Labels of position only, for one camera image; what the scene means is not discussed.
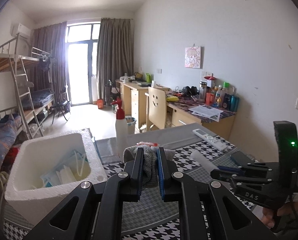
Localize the right grey curtain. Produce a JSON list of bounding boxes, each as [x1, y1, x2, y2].
[[96, 18, 134, 99]]

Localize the black folding chair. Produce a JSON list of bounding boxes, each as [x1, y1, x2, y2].
[[50, 85, 71, 124]]

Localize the white face mask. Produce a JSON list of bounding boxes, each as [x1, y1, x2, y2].
[[56, 155, 86, 184]]

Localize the white foam roll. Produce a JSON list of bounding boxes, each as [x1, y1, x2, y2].
[[190, 150, 218, 174]]

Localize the waste bin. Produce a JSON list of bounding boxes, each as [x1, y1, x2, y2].
[[125, 116, 137, 134]]

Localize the blue face mask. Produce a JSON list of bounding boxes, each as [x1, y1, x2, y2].
[[40, 150, 89, 188]]

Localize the smiley wooden chair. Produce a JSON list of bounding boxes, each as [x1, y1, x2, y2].
[[146, 87, 167, 131]]

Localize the papers on desk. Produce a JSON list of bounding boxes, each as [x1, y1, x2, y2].
[[189, 105, 223, 122]]

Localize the black phone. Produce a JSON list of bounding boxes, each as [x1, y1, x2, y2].
[[230, 151, 254, 166]]

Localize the red snack packet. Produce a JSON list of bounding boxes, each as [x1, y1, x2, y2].
[[136, 141, 159, 147]]

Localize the blue orange quilt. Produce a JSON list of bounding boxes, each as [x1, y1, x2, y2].
[[0, 114, 21, 169]]

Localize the white red pump bottle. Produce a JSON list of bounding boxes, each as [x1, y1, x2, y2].
[[112, 96, 128, 160]]

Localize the wooden desk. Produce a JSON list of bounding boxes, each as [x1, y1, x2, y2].
[[116, 80, 235, 140]]

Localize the black headphones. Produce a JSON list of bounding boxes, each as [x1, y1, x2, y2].
[[182, 86, 199, 96]]

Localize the white styrofoam box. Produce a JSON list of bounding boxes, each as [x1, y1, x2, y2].
[[5, 129, 107, 225]]

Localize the white remote control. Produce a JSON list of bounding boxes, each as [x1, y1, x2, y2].
[[192, 129, 227, 152]]

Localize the pink cartoon wall picture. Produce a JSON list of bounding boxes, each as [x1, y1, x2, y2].
[[185, 47, 202, 69]]

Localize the air conditioner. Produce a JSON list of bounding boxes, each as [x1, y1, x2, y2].
[[12, 23, 31, 39]]

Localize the metal bunk bed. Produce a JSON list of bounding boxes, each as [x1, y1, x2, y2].
[[0, 34, 54, 139]]

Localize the teal can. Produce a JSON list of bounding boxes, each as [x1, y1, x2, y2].
[[230, 95, 240, 112]]

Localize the left grey curtain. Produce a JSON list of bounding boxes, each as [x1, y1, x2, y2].
[[29, 22, 67, 102]]

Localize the grey sock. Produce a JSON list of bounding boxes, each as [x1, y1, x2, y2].
[[123, 144, 175, 189]]

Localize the grey curtain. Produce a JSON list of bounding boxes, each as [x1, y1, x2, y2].
[[96, 18, 134, 99], [29, 22, 67, 102]]

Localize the right hand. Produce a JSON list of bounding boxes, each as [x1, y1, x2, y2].
[[261, 199, 298, 229]]

